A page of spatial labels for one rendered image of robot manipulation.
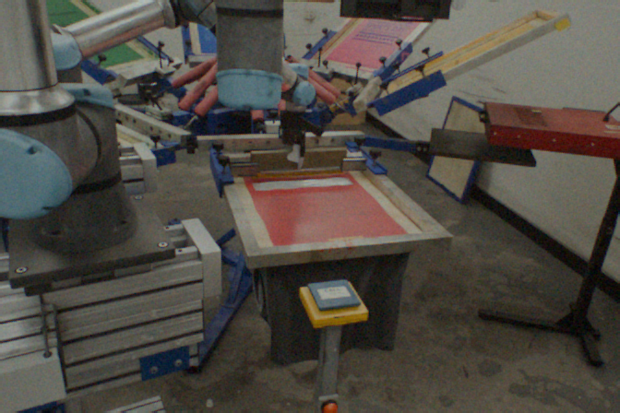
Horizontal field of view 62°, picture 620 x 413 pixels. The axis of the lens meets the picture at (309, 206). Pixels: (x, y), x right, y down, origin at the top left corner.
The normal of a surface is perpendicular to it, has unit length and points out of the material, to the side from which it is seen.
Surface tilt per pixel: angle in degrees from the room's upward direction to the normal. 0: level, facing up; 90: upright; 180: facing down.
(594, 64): 90
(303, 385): 0
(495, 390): 0
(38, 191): 97
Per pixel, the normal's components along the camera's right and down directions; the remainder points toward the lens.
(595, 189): -0.96, 0.07
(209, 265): 0.46, 0.39
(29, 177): 0.01, 0.53
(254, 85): 0.24, 0.45
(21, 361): 0.05, -0.91
